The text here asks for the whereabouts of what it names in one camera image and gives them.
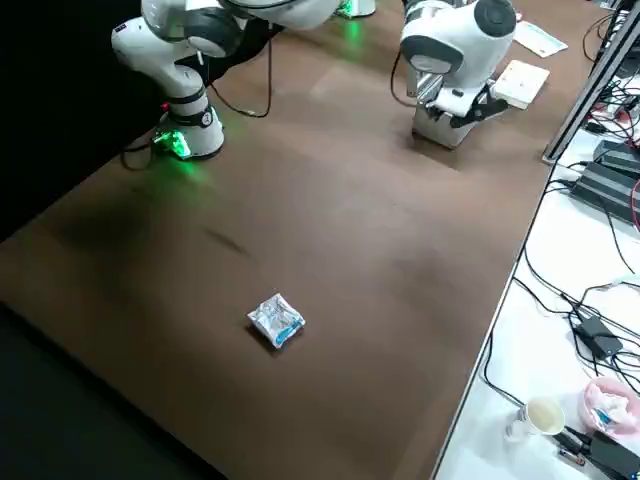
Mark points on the aluminium frame post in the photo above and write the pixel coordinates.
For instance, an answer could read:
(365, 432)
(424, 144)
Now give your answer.
(590, 85)

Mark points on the small black power supply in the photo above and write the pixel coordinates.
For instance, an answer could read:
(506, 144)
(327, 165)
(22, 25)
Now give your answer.
(617, 152)

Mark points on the black flat device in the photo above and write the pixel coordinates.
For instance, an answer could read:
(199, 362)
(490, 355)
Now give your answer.
(612, 455)

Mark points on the black marker pen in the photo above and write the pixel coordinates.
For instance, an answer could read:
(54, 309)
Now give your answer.
(572, 439)

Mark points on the white side desk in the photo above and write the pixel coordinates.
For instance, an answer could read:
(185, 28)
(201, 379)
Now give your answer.
(530, 350)

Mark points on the white foam partition tray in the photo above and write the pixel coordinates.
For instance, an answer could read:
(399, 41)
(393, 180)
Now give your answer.
(520, 82)

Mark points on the large black power supply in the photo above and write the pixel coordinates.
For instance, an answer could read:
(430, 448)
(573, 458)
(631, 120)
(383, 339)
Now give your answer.
(605, 192)

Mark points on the black power adapter brick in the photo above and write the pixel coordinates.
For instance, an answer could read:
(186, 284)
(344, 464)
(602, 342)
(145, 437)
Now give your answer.
(597, 335)

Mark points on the white gauze packet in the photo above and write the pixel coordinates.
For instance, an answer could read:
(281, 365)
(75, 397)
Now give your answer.
(275, 320)

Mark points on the long white blue flat packet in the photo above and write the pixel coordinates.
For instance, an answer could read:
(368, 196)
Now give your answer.
(542, 42)

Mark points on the aluminium first-aid case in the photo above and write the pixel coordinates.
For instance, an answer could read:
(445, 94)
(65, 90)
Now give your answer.
(435, 132)

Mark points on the pink bowl with tissues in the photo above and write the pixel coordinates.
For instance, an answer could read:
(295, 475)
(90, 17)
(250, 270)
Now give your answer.
(612, 405)

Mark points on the white paper cup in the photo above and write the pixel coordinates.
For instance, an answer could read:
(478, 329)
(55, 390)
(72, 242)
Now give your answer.
(542, 417)

